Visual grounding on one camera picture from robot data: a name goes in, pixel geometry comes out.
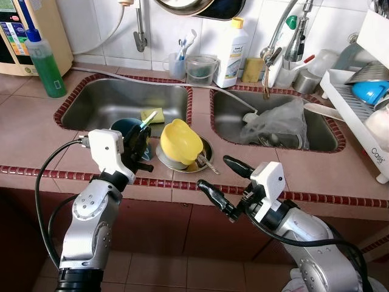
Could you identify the stainless steel plate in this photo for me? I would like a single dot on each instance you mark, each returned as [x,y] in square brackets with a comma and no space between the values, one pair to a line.
[182,168]

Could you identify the dark blue mug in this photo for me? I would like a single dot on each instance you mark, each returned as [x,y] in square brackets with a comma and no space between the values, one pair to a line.
[120,128]

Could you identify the white detergent bottle yellow cap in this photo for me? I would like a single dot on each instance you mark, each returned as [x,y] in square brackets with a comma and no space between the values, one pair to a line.
[231,58]

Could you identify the mustard yellow sponge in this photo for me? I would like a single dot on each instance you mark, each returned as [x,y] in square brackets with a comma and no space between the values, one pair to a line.
[252,70]

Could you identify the blue bowl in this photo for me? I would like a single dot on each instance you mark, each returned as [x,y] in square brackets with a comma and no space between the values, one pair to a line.
[369,92]

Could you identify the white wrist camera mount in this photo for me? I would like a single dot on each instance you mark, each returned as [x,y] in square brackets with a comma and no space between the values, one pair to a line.
[106,149]
[267,179]

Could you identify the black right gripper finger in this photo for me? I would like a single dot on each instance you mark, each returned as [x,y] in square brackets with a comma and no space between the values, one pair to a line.
[238,166]
[216,198]

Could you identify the beige water filter appliance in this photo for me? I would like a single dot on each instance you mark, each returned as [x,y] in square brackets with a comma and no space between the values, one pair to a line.
[55,30]

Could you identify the chrome spray head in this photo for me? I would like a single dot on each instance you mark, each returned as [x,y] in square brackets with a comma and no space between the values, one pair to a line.
[296,42]

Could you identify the white bottle green cap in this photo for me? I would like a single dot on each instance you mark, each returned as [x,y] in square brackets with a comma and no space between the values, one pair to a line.
[278,76]

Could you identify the metal spoon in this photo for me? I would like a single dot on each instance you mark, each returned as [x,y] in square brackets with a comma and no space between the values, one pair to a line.
[209,165]

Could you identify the clear toothbrush cup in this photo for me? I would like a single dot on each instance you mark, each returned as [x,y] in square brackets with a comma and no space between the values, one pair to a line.
[173,68]

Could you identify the clear plastic bag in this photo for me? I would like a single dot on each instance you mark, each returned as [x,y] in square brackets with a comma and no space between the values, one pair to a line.
[279,125]

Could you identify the white dish rack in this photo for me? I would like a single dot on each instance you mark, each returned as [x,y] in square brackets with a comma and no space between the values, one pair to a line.
[352,128]

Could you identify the steel pot lid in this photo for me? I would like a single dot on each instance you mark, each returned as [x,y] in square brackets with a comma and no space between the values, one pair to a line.
[371,73]

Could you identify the hanging steel pan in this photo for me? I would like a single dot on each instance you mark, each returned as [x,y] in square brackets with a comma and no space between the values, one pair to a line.
[200,6]

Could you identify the green dish soap bottle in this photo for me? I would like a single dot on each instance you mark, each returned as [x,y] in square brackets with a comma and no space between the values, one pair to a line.
[45,70]

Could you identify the stainless steel cup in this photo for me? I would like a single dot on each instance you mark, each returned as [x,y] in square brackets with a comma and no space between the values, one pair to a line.
[306,83]

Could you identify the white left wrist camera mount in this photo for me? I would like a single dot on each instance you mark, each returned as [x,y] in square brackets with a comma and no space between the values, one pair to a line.
[106,149]

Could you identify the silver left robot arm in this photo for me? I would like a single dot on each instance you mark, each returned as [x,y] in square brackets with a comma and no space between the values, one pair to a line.
[91,225]

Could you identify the yellow plastic bowl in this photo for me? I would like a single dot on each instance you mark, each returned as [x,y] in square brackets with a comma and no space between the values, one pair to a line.
[179,140]

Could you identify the pale yellow sponge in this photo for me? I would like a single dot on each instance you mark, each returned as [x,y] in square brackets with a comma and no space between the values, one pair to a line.
[155,115]

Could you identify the chrome gooseneck faucet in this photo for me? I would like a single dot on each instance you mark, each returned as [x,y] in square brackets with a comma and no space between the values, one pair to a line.
[269,56]

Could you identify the stainless steel sink basin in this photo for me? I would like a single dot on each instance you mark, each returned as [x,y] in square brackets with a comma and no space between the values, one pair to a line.
[228,121]
[103,100]

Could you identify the grey wall tap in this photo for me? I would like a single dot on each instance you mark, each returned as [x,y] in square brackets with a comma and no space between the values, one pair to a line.
[140,36]

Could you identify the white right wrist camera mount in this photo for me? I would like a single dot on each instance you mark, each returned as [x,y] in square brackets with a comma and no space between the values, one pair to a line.
[267,179]

